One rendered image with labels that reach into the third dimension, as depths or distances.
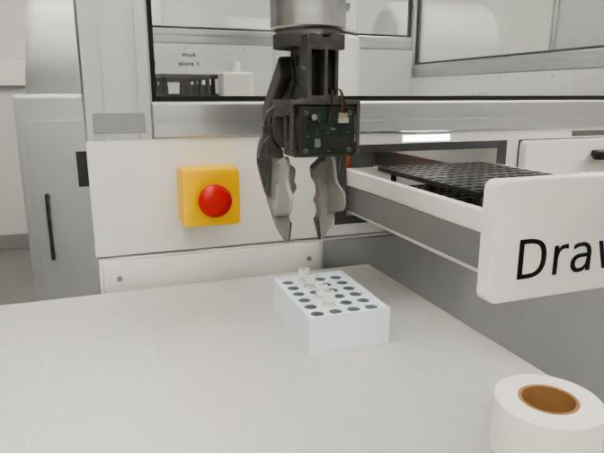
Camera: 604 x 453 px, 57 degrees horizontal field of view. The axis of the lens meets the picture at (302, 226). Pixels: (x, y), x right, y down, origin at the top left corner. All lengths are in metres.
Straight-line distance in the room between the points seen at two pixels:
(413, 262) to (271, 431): 0.50
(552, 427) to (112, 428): 0.30
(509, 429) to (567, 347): 0.75
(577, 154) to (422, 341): 0.53
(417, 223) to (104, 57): 0.41
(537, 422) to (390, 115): 0.53
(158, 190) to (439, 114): 0.42
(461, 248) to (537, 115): 0.45
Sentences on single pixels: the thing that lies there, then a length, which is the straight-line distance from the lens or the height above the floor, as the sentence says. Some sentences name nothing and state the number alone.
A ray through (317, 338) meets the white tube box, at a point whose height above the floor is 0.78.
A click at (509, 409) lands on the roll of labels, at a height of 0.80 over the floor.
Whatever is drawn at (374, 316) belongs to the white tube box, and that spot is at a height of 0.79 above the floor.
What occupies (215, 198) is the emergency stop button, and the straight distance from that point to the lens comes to 0.66.
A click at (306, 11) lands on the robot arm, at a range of 0.55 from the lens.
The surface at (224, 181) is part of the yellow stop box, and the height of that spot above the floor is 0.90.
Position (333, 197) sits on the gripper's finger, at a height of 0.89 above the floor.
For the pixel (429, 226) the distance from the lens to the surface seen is 0.61.
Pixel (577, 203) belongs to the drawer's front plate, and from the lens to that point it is 0.56.
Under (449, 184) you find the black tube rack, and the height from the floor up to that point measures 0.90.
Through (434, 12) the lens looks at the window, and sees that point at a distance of 0.88.
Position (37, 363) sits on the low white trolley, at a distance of 0.58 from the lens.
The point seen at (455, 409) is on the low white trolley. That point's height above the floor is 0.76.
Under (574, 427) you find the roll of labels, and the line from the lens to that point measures 0.40.
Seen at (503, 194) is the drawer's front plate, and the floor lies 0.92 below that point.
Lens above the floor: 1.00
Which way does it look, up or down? 13 degrees down
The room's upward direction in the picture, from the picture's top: straight up
